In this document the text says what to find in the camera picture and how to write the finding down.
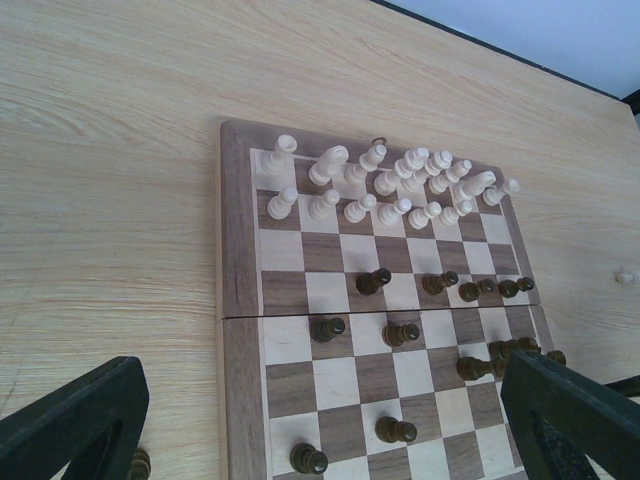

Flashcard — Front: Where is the wooden chess board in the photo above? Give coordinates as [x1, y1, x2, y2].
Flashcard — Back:
[215, 120, 553, 479]

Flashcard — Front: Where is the white knight left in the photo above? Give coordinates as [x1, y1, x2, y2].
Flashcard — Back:
[308, 145, 349, 186]

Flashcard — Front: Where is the white rook left corner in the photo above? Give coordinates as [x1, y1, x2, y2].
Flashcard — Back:
[262, 134, 298, 176]

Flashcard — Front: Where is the dark pawn upper left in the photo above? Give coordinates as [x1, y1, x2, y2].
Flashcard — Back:
[356, 268, 392, 296]

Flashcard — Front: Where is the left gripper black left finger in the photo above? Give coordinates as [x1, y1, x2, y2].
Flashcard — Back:
[1, 356, 150, 479]

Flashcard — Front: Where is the dark pawn upper middle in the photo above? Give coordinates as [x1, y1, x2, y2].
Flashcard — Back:
[421, 271, 459, 295]

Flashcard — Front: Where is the dark pawn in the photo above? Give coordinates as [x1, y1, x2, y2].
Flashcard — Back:
[421, 271, 459, 295]
[382, 323, 420, 347]
[375, 416, 417, 443]
[310, 317, 346, 343]
[289, 443, 329, 475]
[356, 268, 392, 296]

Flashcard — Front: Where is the dark pawn centre left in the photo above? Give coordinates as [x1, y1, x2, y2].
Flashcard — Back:
[310, 317, 346, 343]

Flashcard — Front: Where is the dark pawn near left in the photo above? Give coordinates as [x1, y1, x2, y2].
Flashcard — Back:
[289, 443, 329, 475]

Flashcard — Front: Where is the white pawn leftmost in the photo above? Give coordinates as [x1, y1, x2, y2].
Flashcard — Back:
[267, 186, 298, 220]

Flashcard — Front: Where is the dark king piece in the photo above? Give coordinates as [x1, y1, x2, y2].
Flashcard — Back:
[456, 357, 508, 381]

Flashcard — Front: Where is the white pawn off board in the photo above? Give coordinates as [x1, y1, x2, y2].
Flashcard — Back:
[615, 268, 638, 285]

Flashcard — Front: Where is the dark piece off board upper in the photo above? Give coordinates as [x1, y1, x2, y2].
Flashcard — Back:
[127, 448, 151, 480]

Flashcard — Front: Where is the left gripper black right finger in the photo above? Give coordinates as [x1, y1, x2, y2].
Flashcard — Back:
[501, 351, 639, 479]

